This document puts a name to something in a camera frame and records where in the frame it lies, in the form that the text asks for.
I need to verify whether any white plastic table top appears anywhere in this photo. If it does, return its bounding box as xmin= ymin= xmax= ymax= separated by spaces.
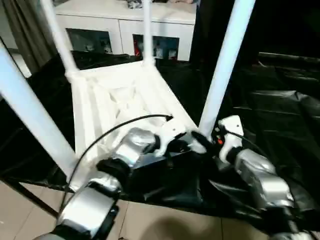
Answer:
xmin=63 ymin=59 xmax=201 ymax=193

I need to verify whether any black work mat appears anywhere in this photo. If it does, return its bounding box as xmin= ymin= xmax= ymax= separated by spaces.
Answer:
xmin=0 ymin=48 xmax=320 ymax=233

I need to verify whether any black cabinet with gold label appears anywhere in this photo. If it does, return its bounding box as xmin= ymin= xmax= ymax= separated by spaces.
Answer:
xmin=189 ymin=0 xmax=320 ymax=63

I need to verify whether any white glass-door cabinet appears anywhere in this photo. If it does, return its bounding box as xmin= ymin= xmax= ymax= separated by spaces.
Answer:
xmin=53 ymin=0 xmax=197 ymax=62

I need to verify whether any dark patterned ornament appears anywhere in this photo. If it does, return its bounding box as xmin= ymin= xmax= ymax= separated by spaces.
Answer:
xmin=126 ymin=0 xmax=145 ymax=10

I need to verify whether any grey curtain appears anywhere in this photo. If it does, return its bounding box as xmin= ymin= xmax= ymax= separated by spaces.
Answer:
xmin=3 ymin=0 xmax=60 ymax=73

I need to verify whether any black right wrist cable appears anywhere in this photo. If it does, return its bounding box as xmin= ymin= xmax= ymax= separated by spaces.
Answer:
xmin=224 ymin=129 xmax=271 ymax=161

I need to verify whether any white sliding door frame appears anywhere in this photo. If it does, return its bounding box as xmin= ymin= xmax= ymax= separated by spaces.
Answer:
xmin=0 ymin=37 xmax=32 ymax=80

